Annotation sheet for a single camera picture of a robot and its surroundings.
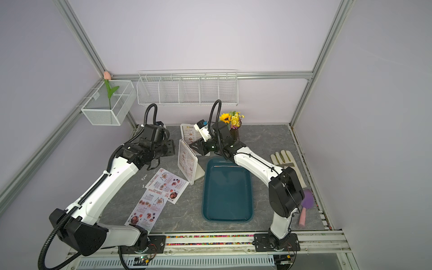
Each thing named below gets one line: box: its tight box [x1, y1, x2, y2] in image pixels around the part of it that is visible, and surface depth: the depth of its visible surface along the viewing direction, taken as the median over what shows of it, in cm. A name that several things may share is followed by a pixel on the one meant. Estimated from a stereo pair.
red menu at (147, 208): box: [124, 187, 169, 234], surface depth 86 cm
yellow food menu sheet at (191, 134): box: [183, 125, 202, 145], surface depth 98 cm
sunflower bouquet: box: [219, 110, 245, 130], surface depth 93 cm
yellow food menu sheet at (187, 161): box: [178, 139, 197, 184], surface depth 86 cm
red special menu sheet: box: [144, 167, 190, 205], surface depth 95 cm
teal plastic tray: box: [201, 157, 254, 223], surface depth 89 cm
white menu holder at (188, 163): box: [177, 138, 206, 186], surface depth 87 cm
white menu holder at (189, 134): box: [180, 123, 204, 146], surface depth 98 cm
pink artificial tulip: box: [103, 70, 120, 110], surface depth 92 cm
